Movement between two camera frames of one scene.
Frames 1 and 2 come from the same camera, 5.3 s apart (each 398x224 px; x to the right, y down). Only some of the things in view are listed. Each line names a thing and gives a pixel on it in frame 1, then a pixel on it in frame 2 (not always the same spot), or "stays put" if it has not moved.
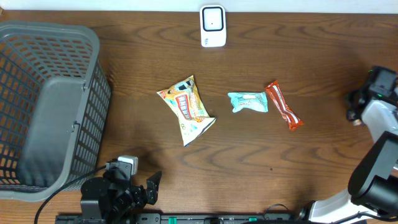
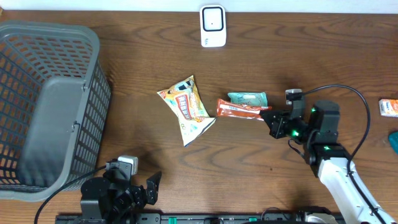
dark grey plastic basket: x=55 y=100 stays put
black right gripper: x=349 y=96 → x=276 y=126
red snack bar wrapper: x=288 y=115 → x=229 y=109
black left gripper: x=153 y=184 stays put
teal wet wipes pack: x=255 y=101 stays put
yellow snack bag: x=183 y=98 stays put
